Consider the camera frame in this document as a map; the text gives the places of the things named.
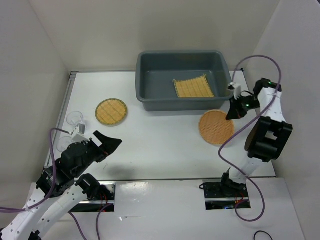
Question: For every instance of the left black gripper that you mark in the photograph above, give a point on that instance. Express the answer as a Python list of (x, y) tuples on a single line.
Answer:
[(108, 146)]

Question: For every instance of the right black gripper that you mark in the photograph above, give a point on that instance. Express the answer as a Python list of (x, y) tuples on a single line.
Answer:
[(235, 111)]

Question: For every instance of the round orange woven basket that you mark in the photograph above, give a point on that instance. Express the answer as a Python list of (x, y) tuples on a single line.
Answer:
[(214, 128)]

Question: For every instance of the square woven bamboo mat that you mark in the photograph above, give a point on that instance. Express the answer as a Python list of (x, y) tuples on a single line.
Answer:
[(197, 87)]

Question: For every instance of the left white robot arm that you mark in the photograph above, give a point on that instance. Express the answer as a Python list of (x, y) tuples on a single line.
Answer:
[(60, 188)]

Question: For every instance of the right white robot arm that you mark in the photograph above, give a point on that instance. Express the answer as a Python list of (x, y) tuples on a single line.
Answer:
[(266, 140)]

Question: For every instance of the grey plastic bin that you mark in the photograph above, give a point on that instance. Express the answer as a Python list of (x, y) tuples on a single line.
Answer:
[(157, 70)]

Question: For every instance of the round green-rimmed bamboo tray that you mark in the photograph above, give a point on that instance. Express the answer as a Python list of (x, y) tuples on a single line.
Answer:
[(111, 111)]

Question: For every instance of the clear glass cup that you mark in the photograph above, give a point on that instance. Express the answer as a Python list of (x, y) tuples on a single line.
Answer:
[(75, 118), (63, 143)]

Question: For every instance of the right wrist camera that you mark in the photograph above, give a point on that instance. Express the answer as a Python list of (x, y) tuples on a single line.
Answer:
[(236, 89)]

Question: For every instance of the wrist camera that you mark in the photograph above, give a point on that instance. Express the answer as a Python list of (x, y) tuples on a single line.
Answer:
[(78, 133), (236, 89)]

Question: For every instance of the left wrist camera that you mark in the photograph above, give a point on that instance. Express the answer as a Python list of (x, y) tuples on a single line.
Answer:
[(78, 133)]

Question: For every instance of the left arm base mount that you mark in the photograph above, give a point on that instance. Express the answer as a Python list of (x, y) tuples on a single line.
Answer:
[(105, 200)]

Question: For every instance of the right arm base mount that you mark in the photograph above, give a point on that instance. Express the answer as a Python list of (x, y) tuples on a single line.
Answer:
[(217, 198)]

